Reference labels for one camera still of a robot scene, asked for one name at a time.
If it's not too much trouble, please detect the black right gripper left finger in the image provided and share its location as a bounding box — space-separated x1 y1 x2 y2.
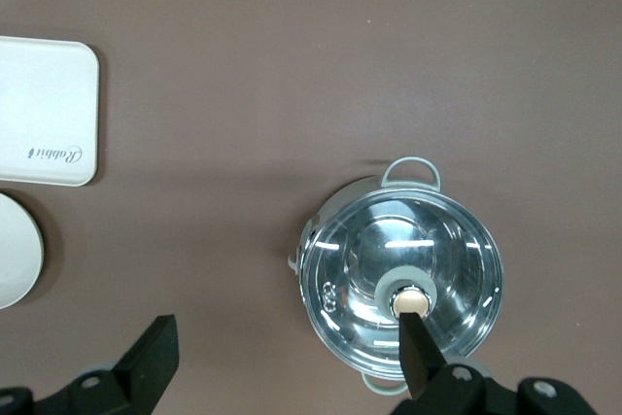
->
0 315 180 415

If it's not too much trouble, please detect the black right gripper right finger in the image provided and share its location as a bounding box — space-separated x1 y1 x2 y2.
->
388 311 599 415

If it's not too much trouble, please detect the cream round plate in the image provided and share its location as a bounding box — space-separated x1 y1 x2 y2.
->
0 190 45 311

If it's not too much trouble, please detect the cream tray with rabbit print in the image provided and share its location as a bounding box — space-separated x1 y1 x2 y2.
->
0 35 101 188

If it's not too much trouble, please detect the glass pot lid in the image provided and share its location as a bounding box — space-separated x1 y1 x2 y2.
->
300 186 504 372

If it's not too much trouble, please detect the brown table mat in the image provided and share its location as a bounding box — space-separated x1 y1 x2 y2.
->
0 0 622 415

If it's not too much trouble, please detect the steel pot with grey handles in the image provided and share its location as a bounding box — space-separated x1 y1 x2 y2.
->
286 156 504 396

